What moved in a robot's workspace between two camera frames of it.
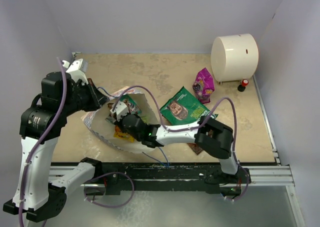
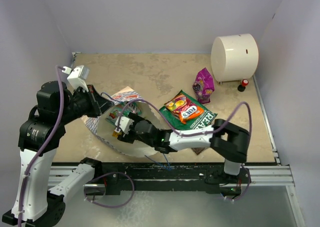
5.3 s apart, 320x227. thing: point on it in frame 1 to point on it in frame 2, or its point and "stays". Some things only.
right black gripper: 118,122 to 128,137
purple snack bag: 204,85 stays
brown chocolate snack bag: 196,149 stays
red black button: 242,87 stays
